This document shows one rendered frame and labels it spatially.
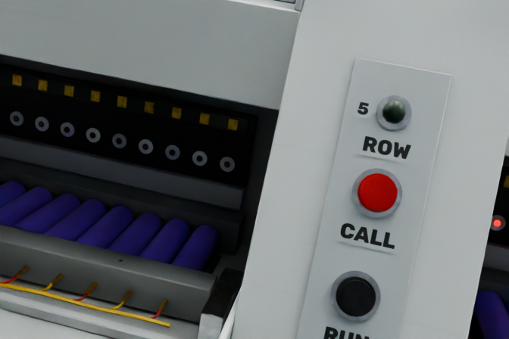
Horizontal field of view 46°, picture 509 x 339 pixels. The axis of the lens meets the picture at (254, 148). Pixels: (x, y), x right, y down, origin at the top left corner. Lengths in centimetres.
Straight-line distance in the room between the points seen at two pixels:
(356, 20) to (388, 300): 12
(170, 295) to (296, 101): 14
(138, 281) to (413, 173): 16
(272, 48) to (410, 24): 6
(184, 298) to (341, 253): 11
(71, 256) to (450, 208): 20
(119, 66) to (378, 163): 13
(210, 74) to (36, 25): 9
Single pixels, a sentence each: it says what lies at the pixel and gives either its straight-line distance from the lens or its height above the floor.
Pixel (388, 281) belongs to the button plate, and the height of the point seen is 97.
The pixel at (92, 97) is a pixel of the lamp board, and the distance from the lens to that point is 45.
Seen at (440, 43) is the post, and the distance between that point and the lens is 27.
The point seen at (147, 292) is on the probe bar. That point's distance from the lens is 34.
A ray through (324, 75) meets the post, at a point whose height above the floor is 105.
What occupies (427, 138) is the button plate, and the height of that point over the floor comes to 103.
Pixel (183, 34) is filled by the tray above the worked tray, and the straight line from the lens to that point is 28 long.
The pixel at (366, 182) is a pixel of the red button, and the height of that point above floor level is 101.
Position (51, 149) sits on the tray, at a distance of 47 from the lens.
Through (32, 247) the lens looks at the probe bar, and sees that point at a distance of 36.
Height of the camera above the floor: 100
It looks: 2 degrees up
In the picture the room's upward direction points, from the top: 12 degrees clockwise
